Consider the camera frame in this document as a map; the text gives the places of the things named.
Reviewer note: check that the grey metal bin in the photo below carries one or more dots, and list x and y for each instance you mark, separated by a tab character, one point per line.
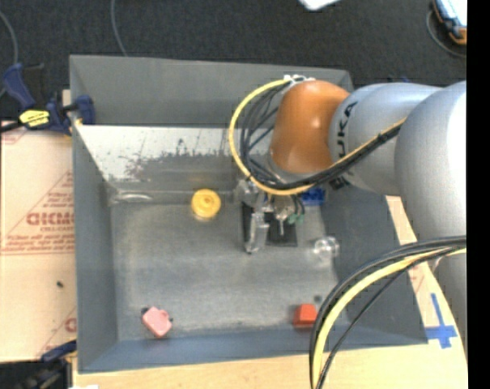
212	274

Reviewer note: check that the red block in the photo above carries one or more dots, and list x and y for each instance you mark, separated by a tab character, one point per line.
305	315

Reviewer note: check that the clear glass thing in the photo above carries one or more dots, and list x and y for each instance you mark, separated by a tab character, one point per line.
325	246

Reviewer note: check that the pink toy block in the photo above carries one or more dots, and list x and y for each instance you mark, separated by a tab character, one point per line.
157	321

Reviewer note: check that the dark green flat block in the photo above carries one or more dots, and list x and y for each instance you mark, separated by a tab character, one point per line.
286	237

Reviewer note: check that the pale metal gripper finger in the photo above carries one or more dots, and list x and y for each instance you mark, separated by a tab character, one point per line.
263	229
250	235

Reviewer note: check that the brown cardboard board red print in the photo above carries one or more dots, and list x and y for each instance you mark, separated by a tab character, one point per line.
34	233

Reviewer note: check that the blue toy block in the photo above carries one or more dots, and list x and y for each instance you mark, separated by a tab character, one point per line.
314	196

